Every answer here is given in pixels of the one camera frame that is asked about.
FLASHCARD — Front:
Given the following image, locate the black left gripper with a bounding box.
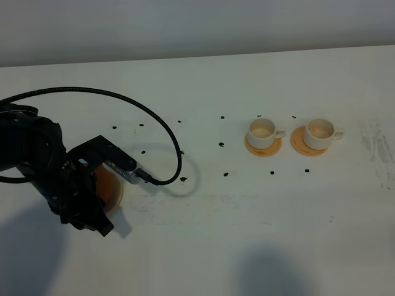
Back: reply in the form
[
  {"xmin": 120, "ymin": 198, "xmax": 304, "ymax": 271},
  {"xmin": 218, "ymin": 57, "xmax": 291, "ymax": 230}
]
[{"xmin": 29, "ymin": 154, "xmax": 114, "ymax": 237}]

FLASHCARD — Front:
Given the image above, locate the brown clay teapot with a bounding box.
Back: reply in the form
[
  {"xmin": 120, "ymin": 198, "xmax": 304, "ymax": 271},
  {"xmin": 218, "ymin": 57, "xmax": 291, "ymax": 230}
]
[{"xmin": 94, "ymin": 165, "xmax": 120, "ymax": 212}]

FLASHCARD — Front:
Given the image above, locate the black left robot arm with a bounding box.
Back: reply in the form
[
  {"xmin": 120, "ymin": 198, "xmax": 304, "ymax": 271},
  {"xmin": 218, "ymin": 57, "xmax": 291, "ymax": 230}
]
[{"xmin": 1, "ymin": 104, "xmax": 114, "ymax": 236}]

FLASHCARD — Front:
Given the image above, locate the large round wooden coaster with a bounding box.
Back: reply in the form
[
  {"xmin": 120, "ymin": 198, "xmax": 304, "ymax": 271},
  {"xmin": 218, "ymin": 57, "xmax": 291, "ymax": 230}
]
[{"xmin": 105, "ymin": 182, "xmax": 123, "ymax": 215}]

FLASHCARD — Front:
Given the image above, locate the left wooden coaster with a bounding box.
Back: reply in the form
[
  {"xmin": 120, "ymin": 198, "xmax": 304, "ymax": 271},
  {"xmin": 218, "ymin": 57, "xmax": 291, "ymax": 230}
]
[{"xmin": 244, "ymin": 132, "xmax": 282, "ymax": 157}]

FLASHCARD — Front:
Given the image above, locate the left white teacup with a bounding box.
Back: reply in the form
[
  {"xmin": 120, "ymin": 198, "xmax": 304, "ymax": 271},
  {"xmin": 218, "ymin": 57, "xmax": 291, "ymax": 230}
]
[{"xmin": 246, "ymin": 118, "xmax": 286, "ymax": 149}]

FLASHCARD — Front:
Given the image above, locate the white teacup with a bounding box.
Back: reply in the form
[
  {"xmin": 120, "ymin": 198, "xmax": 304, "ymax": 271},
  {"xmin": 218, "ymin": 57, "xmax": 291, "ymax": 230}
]
[
  {"xmin": 246, "ymin": 118, "xmax": 286, "ymax": 149},
  {"xmin": 302, "ymin": 118, "xmax": 344, "ymax": 150}
]

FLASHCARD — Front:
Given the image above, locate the right wooden coaster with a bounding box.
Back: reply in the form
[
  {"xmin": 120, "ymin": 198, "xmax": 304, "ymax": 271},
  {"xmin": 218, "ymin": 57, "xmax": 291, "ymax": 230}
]
[{"xmin": 291, "ymin": 126, "xmax": 331, "ymax": 157}]

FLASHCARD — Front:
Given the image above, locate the right white teacup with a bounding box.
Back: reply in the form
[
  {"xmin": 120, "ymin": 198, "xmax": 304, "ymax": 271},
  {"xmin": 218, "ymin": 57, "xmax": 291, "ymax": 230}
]
[{"xmin": 302, "ymin": 118, "xmax": 344, "ymax": 150}]

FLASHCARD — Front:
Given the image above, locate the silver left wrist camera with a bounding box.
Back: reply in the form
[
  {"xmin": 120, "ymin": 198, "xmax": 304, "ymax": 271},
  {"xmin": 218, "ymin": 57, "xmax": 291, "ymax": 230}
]
[{"xmin": 104, "ymin": 160, "xmax": 140, "ymax": 184}]

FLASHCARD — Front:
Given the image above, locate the black braided camera cable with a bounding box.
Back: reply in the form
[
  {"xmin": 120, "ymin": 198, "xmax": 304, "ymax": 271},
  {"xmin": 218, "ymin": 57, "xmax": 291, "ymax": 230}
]
[{"xmin": 0, "ymin": 87, "xmax": 185, "ymax": 186}]

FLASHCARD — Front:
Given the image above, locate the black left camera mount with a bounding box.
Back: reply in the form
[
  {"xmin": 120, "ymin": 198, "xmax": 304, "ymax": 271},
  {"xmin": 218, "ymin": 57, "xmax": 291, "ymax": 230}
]
[{"xmin": 68, "ymin": 135, "xmax": 137, "ymax": 175}]

